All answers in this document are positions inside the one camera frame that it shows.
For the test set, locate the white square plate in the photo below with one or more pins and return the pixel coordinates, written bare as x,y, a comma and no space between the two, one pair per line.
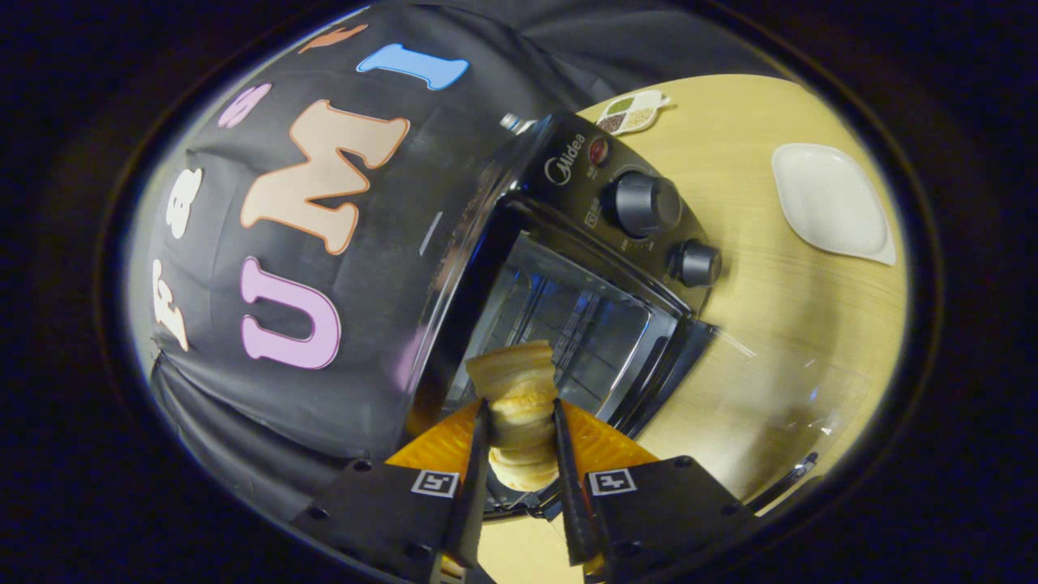
827,203

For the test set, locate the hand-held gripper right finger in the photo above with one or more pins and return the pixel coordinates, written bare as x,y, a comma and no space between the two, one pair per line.
572,503

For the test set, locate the silver metal bottle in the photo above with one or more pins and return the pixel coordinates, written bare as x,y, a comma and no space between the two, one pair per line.
512,122

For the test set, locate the white divided seasoning dish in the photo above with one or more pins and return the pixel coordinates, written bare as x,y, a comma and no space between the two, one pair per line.
632,113

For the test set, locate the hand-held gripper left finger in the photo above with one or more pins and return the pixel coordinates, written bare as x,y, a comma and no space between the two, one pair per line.
474,503

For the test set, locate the pale layered bread piece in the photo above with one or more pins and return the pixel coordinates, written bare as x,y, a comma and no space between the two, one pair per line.
519,405

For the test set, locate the black toaster oven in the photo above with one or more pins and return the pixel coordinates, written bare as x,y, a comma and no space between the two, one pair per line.
568,162

